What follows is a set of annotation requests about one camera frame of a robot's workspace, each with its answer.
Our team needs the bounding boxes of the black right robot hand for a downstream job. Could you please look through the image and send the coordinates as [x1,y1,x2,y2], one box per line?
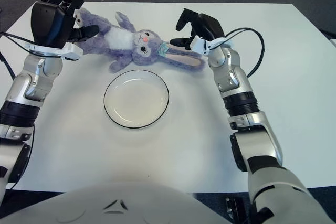
[169,8,234,57]

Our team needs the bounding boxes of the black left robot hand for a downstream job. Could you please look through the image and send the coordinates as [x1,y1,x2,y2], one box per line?
[26,0,100,61]

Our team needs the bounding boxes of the purple plush bunny doll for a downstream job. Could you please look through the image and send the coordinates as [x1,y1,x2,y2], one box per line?
[76,7,207,74]

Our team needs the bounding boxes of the white plate with black rim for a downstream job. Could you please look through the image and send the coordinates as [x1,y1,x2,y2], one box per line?
[103,69,170,130]

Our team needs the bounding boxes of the grey robot torso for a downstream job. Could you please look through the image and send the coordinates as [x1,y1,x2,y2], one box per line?
[0,182,237,224]

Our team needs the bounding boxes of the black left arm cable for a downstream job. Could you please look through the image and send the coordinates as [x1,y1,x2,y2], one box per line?
[0,31,35,80]

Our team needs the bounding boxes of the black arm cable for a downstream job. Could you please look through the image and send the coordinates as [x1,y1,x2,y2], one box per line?
[207,27,265,78]
[0,31,35,80]

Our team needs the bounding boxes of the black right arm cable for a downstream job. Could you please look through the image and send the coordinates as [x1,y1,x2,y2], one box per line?
[207,27,265,78]

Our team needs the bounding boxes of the black perforated bracket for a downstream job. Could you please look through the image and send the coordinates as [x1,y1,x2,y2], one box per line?
[225,196,247,222]

